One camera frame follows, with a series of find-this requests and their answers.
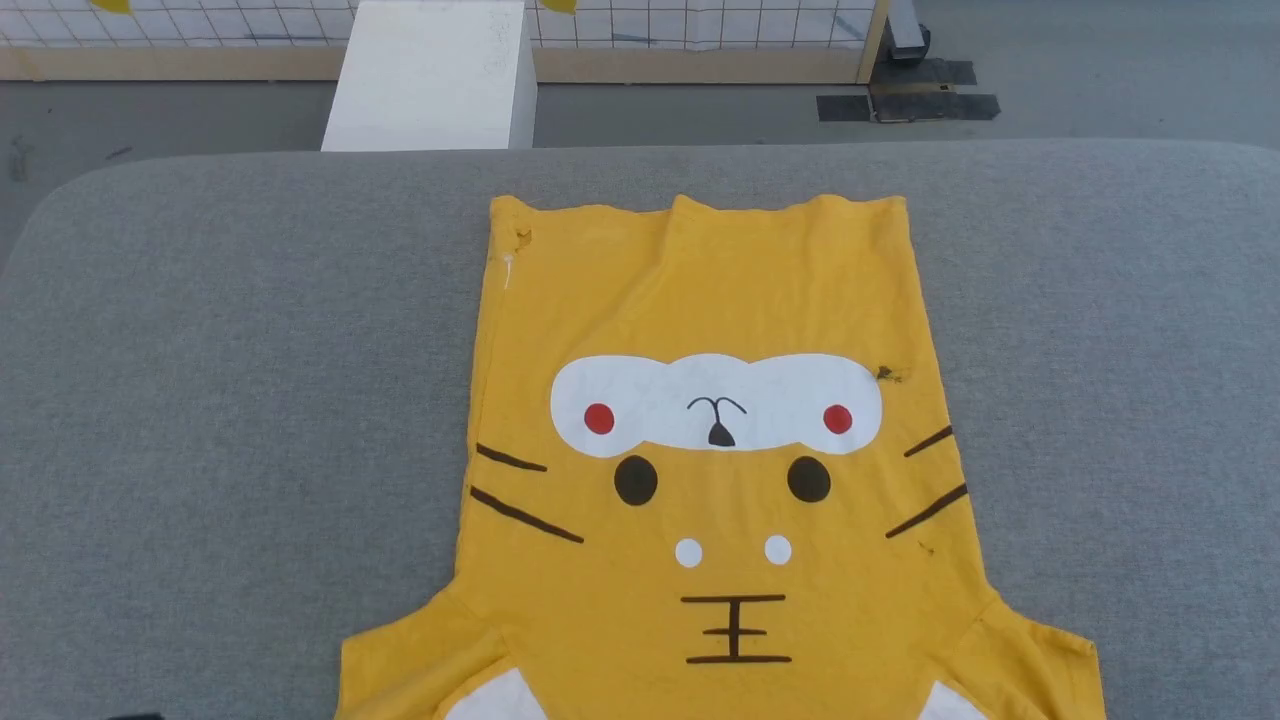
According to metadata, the yellow cat print garment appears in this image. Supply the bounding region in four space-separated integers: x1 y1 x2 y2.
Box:
335 193 1107 720

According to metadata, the white rectangular box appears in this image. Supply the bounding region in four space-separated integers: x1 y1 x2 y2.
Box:
321 0 538 152

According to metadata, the long black floor tape patch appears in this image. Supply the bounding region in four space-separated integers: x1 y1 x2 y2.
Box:
873 92 1001 123

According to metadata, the black tape patch under post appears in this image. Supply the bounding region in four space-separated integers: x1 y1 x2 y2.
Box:
870 58 978 88

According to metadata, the grey metal post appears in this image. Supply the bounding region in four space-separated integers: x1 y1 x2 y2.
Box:
885 0 932 67

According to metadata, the wire grid fence wooden frame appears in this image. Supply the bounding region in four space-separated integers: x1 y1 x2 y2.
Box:
0 0 891 85

